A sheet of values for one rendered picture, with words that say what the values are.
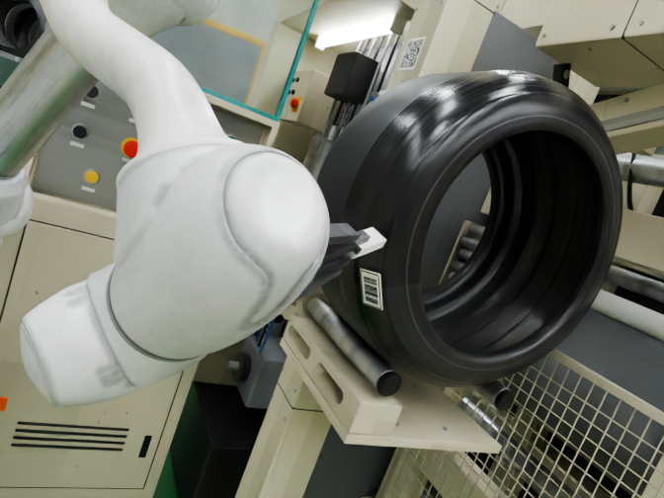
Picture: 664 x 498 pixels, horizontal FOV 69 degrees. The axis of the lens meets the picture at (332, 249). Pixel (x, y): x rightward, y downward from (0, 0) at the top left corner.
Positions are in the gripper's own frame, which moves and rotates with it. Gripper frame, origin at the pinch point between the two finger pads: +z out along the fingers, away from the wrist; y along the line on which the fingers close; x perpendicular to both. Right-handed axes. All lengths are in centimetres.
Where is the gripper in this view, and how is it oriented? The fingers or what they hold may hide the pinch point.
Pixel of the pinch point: (363, 242)
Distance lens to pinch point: 66.5
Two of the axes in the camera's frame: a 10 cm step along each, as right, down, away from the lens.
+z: 6.6, -2.4, 7.1
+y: -3.7, 7.3, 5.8
